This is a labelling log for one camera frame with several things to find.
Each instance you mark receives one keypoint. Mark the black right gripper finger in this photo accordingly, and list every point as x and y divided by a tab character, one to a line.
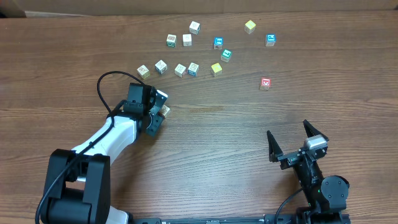
274	149
312	131

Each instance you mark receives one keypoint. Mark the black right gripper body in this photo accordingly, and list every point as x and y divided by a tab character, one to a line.
294	156

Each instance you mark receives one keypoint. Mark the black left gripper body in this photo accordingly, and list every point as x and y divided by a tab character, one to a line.
155	125

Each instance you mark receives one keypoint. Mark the white I wooden block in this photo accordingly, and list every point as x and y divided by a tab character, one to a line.
164	111

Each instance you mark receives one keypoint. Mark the blue B wooden block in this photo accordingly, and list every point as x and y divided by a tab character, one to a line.
193	69

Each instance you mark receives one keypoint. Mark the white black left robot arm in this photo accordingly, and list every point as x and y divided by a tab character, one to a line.
77	186

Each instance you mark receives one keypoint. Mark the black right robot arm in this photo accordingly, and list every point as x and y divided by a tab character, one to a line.
326	196

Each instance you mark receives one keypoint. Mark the yellow S wooden block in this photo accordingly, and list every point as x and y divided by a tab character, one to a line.
143	71

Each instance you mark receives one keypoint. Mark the blue-sided white wooden block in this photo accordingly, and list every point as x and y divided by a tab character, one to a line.
161	66

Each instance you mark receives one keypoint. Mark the red P wooden block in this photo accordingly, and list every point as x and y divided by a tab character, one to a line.
180	70

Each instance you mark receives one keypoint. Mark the red-top C wooden block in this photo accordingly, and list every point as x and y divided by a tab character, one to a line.
265	84

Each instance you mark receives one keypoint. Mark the yellow-top face wooden block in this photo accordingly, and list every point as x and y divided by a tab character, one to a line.
216	69

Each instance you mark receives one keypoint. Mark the green B wooden block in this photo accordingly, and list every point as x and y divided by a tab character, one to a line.
171	40

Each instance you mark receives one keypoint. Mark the red-sided white wooden block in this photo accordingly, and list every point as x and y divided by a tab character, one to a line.
187	40

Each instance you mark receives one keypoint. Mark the green-top L wooden block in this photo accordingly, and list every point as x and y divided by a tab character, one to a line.
226	55

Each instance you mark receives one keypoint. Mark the teal J wooden block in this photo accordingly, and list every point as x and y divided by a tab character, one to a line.
194	27

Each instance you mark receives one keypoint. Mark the blue-top P wooden block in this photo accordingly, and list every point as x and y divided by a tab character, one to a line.
270	40

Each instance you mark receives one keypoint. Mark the plain yellow-top wooden block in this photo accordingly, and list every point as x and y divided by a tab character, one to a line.
249	27

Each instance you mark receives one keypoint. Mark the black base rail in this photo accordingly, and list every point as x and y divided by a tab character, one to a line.
233	221

